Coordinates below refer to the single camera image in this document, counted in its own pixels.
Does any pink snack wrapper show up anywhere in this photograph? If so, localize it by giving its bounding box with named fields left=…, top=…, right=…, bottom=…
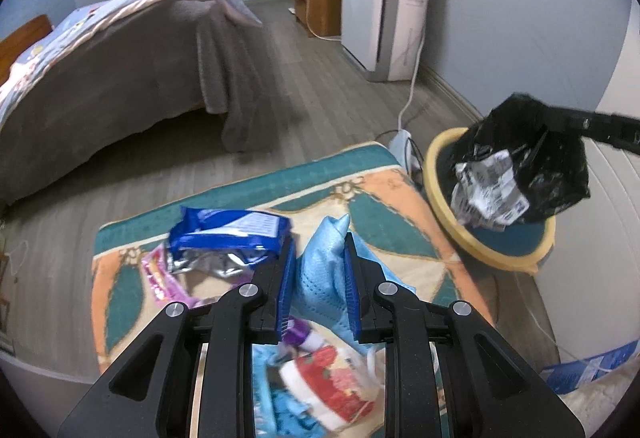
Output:
left=141, top=243, right=221, bottom=309

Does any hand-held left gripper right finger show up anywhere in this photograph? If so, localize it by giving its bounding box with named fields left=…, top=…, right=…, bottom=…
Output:
left=344, top=232, right=586, bottom=438

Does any bed with grey cover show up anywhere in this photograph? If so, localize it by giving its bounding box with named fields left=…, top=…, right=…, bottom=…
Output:
left=0, top=0, right=301, bottom=206

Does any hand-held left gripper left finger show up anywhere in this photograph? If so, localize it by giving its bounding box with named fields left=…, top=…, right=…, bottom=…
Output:
left=57, top=233, right=301, bottom=438

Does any purple small packet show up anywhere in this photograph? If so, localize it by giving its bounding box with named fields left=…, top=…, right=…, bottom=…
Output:
left=285, top=315, right=326, bottom=351

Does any red and white paper cup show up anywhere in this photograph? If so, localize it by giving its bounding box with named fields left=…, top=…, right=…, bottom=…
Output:
left=278, top=345, right=383, bottom=431

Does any blue and white box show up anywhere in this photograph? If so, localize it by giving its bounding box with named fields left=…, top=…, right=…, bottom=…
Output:
left=540, top=340, right=640, bottom=394

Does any white air purifier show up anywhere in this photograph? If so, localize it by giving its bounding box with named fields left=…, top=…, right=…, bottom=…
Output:
left=341, top=0, right=432, bottom=83

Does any white power strip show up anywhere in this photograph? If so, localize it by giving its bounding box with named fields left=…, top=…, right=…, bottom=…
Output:
left=389, top=129, right=423, bottom=174

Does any light blue face mask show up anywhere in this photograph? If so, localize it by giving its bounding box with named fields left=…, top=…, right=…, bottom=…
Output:
left=292, top=214, right=418, bottom=344

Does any blue foil snack wrapper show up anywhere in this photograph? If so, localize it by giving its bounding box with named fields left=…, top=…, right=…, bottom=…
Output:
left=167, top=207, right=293, bottom=279

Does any wooden headboard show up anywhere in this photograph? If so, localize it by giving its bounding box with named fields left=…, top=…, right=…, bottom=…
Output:
left=0, top=14, right=53, bottom=84

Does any yellow-rimmed teal waste bin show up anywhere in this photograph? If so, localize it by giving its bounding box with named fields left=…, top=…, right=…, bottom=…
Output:
left=424, top=127, right=557, bottom=275

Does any black plastic bag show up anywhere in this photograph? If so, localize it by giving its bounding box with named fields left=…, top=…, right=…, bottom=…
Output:
left=452, top=93, right=591, bottom=231

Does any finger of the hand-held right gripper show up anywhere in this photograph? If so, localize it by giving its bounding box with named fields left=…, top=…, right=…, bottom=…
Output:
left=542, top=102, right=640, bottom=151

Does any white power cable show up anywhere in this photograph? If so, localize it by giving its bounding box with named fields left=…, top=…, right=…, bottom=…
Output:
left=397, top=33, right=426, bottom=134

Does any silver printed wrapper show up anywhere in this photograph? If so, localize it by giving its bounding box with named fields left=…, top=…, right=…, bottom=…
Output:
left=451, top=149, right=530, bottom=233

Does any patterned teal orange rug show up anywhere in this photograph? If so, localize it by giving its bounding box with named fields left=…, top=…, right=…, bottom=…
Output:
left=91, top=141, right=496, bottom=438

